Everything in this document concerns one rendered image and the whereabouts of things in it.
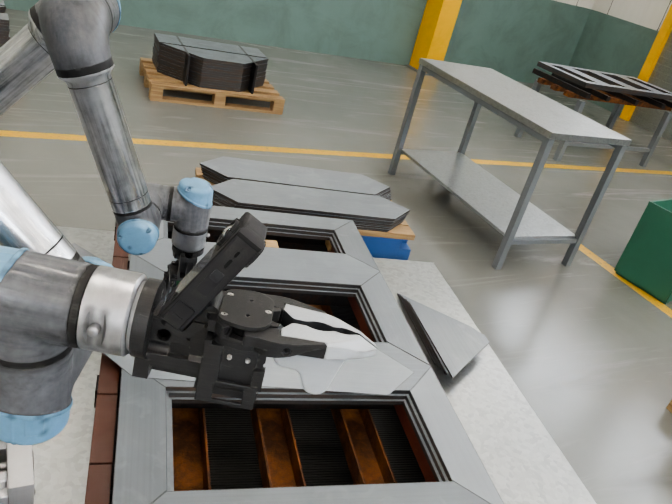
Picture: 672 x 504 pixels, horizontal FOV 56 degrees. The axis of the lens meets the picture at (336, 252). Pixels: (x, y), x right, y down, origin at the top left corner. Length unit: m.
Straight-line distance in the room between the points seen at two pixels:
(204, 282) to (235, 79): 5.42
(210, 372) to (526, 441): 1.25
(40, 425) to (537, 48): 10.87
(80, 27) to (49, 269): 0.65
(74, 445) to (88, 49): 0.82
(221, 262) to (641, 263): 4.41
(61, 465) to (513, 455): 1.02
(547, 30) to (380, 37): 3.04
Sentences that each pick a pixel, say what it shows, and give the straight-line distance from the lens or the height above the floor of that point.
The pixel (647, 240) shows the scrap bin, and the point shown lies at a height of 0.33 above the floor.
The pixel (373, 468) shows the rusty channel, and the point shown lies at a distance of 1.57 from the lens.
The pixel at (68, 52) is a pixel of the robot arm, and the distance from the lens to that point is 1.16.
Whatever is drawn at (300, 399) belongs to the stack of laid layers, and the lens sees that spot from 1.46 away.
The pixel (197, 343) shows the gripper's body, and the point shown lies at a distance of 0.58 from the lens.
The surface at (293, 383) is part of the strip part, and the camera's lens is 1.46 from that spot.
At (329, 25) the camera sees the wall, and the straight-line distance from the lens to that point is 9.10.
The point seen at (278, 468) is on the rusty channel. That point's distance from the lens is 1.51.
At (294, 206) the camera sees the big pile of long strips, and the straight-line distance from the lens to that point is 2.24.
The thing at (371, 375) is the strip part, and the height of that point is 0.85.
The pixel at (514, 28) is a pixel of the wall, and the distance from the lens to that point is 10.83.
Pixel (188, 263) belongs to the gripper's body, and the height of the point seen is 1.04.
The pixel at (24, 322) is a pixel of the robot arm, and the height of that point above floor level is 1.44.
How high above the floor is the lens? 1.79
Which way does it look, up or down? 28 degrees down
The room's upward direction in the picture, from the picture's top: 15 degrees clockwise
